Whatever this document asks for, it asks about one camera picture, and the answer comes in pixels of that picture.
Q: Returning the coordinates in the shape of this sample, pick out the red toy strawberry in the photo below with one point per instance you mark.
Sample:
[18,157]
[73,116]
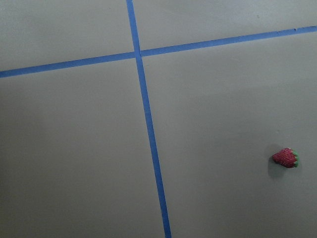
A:
[287,158]

